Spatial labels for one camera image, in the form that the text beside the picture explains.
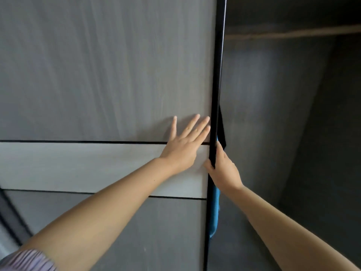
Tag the grey sliding wardrobe door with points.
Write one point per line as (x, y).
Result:
(84, 67)

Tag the person's left forearm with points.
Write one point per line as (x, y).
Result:
(98, 211)

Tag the person's right hand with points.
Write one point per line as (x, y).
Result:
(225, 173)

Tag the person's left hand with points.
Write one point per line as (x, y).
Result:
(180, 150)

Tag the striped lilac sleeve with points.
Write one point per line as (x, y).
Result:
(25, 261)

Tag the person's left little finger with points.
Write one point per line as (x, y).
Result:
(174, 128)

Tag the wooden hanging rail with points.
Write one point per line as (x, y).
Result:
(296, 33)

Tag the person's right forearm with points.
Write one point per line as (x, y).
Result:
(282, 234)

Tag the blue cloth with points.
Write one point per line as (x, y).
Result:
(216, 211)

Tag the grey wardrobe body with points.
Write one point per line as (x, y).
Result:
(282, 124)

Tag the person's left middle finger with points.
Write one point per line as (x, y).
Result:
(201, 126)

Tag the person's right thumb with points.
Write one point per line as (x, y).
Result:
(210, 169)

